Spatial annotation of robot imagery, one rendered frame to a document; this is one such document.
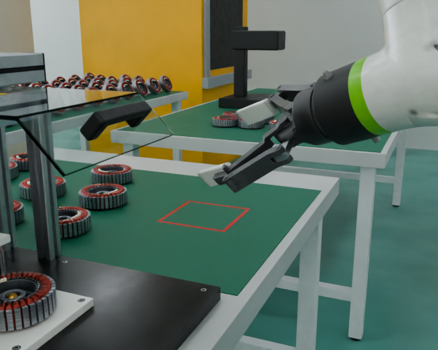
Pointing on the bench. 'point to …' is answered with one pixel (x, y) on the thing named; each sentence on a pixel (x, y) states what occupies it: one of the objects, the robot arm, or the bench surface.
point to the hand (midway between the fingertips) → (228, 145)
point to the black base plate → (117, 303)
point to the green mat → (262, 225)
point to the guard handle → (97, 119)
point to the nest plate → (75, 304)
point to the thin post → (2, 260)
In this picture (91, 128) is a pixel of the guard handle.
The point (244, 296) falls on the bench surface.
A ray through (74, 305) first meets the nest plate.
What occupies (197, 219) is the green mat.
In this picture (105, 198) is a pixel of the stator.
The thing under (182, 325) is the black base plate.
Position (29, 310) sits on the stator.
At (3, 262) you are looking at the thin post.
